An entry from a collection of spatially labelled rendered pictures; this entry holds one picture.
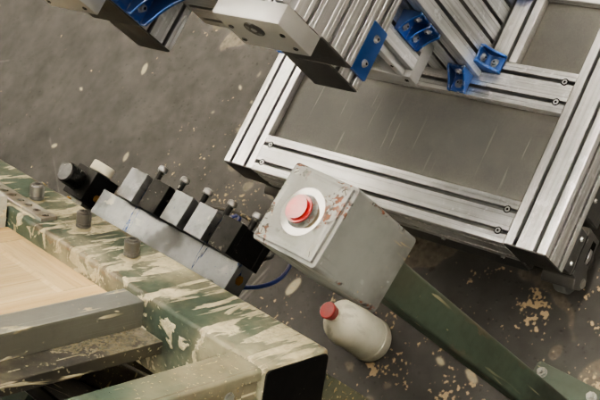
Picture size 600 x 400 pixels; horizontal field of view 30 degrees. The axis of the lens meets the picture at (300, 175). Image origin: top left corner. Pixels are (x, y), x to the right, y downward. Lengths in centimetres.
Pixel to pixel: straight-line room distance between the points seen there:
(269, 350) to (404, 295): 26
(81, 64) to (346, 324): 151
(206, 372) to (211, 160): 159
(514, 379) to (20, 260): 86
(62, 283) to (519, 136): 99
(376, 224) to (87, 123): 195
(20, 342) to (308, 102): 123
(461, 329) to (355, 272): 35
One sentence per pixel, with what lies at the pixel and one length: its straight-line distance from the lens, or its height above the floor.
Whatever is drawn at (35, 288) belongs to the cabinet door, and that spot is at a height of 96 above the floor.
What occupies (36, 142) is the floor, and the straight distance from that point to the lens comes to 346.
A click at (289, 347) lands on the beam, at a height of 85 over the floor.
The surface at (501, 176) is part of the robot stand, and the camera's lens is 222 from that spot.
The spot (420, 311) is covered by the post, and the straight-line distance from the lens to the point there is 169.
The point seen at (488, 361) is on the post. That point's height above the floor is 37.
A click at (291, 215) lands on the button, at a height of 94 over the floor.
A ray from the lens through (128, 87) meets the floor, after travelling 330.
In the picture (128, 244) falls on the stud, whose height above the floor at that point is 88.
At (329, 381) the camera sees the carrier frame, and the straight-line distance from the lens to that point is 154.
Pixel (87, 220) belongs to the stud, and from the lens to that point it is 180.
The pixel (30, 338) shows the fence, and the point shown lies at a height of 104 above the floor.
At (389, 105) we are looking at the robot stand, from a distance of 243.
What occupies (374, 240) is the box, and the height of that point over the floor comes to 84.
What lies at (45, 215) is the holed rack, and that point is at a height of 88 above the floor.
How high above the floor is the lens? 202
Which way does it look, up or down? 47 degrees down
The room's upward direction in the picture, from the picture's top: 50 degrees counter-clockwise
